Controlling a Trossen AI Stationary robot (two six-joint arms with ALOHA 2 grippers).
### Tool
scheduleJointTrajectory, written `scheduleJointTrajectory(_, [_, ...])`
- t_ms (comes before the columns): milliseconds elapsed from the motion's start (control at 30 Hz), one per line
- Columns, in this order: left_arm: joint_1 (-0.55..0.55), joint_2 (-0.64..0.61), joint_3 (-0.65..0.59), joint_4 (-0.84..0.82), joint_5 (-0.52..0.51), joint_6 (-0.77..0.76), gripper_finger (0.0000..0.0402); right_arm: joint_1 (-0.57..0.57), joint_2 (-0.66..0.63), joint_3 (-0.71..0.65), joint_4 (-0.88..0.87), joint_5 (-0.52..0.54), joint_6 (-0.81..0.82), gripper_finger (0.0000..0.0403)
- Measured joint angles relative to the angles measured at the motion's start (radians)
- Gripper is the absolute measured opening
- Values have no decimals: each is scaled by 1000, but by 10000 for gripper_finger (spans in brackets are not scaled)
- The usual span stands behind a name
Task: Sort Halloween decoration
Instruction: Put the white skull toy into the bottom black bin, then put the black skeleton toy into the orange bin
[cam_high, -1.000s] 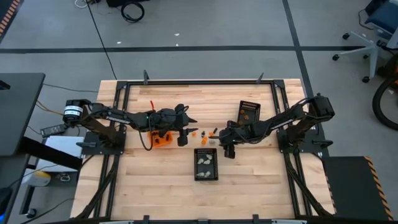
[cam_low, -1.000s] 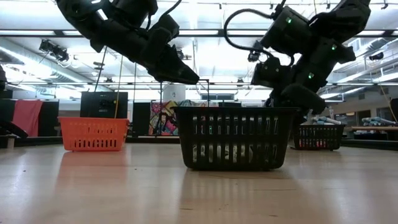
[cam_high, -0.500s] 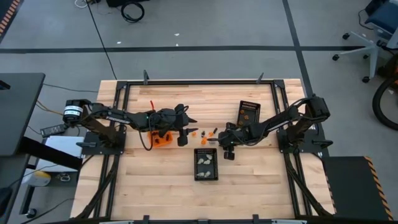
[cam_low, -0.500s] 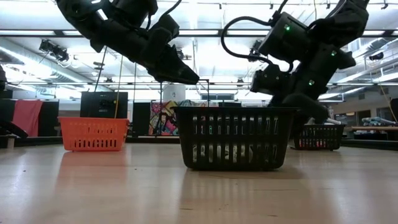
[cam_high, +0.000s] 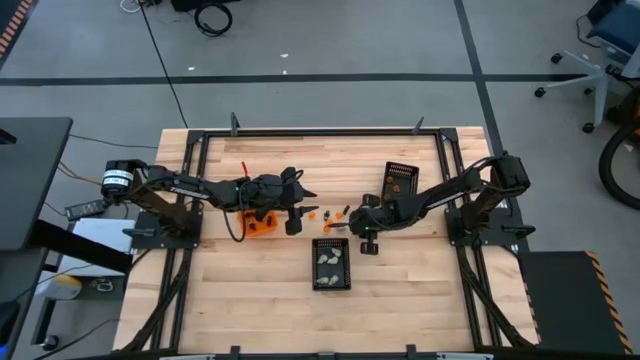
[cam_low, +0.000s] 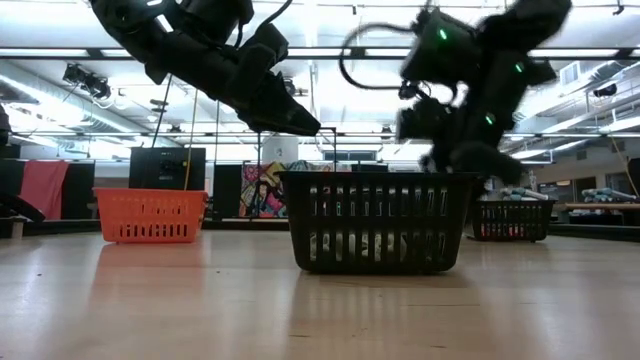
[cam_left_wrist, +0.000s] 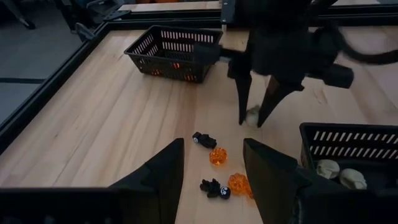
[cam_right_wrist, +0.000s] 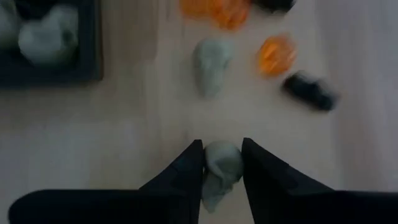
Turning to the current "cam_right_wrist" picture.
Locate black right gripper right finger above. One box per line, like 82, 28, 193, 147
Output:
241, 137, 398, 224

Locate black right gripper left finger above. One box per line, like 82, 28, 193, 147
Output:
8, 139, 205, 224

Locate white plastic skull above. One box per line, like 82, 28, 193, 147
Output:
17, 4, 79, 67
201, 140, 244, 214
0, 0, 20, 51

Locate orange plastic pumpkin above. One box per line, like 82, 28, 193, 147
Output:
213, 0, 252, 31
256, 35, 298, 78

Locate small green object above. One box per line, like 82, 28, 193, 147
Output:
192, 38, 234, 100

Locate black plastic basket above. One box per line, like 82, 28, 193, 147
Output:
0, 0, 104, 88

